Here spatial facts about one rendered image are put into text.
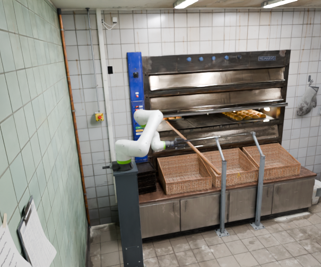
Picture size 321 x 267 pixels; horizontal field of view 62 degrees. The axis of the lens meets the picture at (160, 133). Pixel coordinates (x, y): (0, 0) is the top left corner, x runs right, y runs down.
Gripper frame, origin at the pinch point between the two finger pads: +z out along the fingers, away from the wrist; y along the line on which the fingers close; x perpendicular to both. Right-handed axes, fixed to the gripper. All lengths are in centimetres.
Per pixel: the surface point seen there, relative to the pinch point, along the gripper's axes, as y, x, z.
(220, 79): -59, -51, 60
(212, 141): 21, -50, 51
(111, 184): 63, -50, -85
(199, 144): 23, -49, 33
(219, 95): -39, -53, 61
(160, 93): -47, -51, -17
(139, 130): -5, -47, -45
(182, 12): -136, -51, 13
